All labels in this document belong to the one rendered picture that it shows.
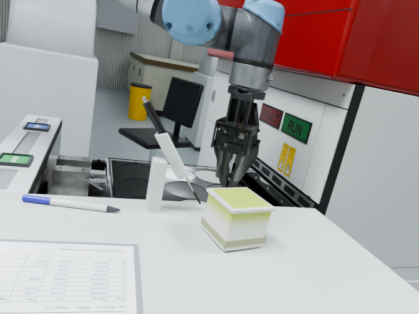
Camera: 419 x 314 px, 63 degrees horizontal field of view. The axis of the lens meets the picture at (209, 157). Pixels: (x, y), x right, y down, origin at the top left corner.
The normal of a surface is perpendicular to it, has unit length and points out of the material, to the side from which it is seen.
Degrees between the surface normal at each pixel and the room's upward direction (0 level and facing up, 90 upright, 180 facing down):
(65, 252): 0
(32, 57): 90
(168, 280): 0
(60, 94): 90
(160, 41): 90
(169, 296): 0
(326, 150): 90
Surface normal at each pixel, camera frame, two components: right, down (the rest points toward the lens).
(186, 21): -0.10, 0.29
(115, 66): 0.30, 0.32
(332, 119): -0.94, -0.09
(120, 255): 0.19, -0.94
